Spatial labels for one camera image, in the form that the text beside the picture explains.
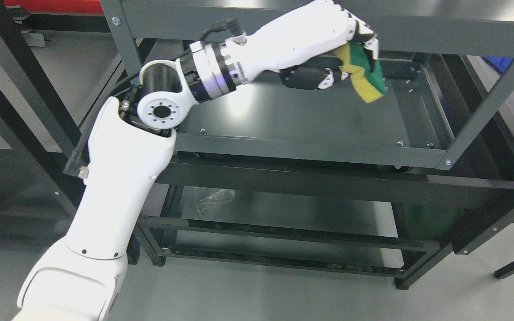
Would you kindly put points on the green yellow sponge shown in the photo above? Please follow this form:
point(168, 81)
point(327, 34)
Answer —
point(365, 74)

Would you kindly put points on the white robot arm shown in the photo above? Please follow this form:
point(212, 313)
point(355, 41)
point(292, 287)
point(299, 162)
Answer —
point(80, 276)

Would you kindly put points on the red bin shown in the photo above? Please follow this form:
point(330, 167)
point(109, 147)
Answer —
point(88, 7)

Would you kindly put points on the clear plastic bag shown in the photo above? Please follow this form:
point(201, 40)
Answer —
point(209, 200)

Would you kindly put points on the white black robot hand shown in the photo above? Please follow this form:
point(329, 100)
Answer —
point(296, 37)

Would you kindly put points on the grey metal shelf cart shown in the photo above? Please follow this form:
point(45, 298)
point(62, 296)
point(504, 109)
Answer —
point(434, 147)

